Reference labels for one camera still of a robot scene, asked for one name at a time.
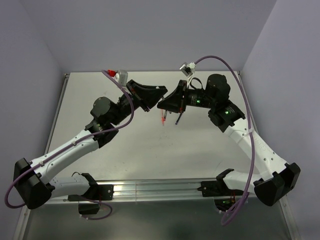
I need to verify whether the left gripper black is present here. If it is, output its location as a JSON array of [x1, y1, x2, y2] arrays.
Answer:
[[111, 82, 169, 128]]

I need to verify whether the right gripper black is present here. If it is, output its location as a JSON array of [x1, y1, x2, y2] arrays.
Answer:
[[160, 77, 217, 111]]

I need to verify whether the orange pen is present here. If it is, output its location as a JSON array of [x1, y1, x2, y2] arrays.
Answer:
[[160, 109, 166, 127]]

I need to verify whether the purple pen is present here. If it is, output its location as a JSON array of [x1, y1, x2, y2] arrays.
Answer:
[[175, 112, 183, 125]]

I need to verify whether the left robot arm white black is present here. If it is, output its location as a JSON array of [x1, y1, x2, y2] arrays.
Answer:
[[12, 80, 168, 210]]

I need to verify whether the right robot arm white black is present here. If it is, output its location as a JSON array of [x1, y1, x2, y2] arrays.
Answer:
[[157, 74, 301, 207]]

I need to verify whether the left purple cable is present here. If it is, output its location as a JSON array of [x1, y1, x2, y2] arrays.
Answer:
[[4, 69, 135, 209]]

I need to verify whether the purple cable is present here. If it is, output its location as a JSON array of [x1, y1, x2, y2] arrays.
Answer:
[[4, 69, 135, 209], [194, 55, 256, 227]]

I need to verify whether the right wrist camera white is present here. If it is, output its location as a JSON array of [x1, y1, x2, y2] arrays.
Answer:
[[179, 62, 196, 88]]

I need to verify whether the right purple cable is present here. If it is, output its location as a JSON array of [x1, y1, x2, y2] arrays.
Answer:
[[194, 55, 256, 227]]

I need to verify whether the aluminium rail frame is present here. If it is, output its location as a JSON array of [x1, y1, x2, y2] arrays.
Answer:
[[23, 174, 286, 203]]

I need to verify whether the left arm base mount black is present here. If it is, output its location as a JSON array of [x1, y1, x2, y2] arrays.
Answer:
[[67, 184, 114, 219]]

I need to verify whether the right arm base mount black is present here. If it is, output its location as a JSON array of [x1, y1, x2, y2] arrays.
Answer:
[[197, 180, 243, 212]]

